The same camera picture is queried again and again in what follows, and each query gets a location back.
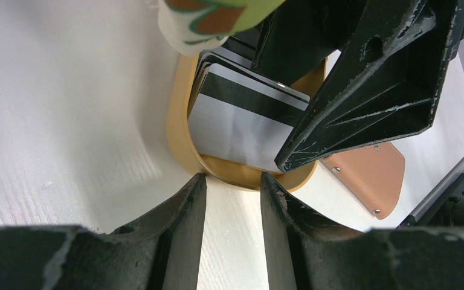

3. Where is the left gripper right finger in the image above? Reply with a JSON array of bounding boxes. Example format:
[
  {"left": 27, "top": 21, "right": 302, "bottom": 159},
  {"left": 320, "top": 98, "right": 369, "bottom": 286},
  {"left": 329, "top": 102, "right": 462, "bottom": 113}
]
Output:
[{"left": 260, "top": 172, "right": 464, "bottom": 289}]

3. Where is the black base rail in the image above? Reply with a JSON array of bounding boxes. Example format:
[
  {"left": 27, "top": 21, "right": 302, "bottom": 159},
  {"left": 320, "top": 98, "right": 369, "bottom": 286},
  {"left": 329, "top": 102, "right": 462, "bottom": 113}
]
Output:
[{"left": 399, "top": 157, "right": 464, "bottom": 228}]

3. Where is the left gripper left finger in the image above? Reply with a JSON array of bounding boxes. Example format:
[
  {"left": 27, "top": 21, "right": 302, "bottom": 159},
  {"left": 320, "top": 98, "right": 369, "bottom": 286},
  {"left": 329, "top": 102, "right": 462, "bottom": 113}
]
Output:
[{"left": 0, "top": 173, "right": 207, "bottom": 289}]

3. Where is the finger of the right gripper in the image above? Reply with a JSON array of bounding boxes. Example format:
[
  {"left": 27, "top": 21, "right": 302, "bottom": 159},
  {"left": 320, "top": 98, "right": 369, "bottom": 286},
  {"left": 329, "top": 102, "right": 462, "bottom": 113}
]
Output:
[
  {"left": 251, "top": 0, "right": 366, "bottom": 85},
  {"left": 275, "top": 1, "right": 464, "bottom": 173}
]

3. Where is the white black-striped credit card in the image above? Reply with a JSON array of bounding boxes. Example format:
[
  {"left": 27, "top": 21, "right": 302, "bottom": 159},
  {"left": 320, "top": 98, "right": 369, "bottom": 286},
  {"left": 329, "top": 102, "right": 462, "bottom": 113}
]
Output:
[{"left": 188, "top": 63, "right": 308, "bottom": 173}]

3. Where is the cream printed garment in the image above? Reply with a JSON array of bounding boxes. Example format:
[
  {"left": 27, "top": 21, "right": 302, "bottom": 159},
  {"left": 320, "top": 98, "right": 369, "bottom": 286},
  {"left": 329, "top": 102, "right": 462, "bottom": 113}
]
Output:
[{"left": 158, "top": 0, "right": 284, "bottom": 56}]

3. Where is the yellow oval tray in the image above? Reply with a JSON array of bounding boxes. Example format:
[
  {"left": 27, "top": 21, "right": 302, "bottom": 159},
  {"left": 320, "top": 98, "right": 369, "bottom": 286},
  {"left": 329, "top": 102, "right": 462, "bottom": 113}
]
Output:
[{"left": 166, "top": 55, "right": 327, "bottom": 193}]

